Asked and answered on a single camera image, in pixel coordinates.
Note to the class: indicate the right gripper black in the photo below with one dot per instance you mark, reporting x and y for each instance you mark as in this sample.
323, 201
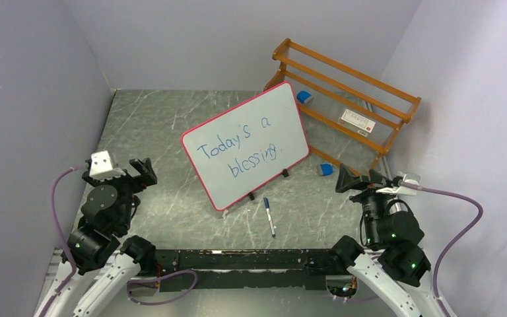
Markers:
346, 179

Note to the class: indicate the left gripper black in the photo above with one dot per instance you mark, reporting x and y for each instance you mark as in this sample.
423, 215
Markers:
145, 177

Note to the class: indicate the whiteboard with pink frame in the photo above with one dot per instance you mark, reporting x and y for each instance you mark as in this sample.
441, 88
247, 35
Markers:
243, 148

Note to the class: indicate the blue whiteboard marker pen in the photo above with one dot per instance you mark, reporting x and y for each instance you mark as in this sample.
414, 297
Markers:
271, 224

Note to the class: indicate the blue marker cap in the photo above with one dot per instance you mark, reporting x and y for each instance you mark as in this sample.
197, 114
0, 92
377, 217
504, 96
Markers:
266, 203

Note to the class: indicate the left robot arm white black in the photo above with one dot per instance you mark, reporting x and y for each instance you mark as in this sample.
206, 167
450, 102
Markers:
94, 263

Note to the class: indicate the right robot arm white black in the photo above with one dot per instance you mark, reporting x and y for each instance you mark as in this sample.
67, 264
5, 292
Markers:
387, 257

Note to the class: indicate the blue eraser on table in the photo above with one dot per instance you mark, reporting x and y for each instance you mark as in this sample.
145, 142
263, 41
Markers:
325, 169

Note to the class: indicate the white labelled box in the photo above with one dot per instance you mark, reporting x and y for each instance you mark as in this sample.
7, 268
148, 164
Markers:
361, 124

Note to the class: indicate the orange wooden shelf rack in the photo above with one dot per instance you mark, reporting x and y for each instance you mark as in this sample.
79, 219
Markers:
336, 87

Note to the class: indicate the blue eraser on shelf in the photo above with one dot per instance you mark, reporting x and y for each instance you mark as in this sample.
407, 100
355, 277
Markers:
304, 97

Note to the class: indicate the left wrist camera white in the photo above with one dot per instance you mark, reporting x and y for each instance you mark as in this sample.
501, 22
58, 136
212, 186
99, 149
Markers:
103, 166

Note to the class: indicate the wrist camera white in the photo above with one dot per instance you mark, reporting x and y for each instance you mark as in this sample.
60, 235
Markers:
103, 166
403, 184

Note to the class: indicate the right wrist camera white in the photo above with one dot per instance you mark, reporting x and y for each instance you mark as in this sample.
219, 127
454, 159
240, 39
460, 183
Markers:
403, 184

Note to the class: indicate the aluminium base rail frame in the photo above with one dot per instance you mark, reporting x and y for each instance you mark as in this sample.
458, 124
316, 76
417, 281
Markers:
133, 287

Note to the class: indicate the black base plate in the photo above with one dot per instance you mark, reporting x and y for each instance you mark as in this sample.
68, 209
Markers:
309, 269

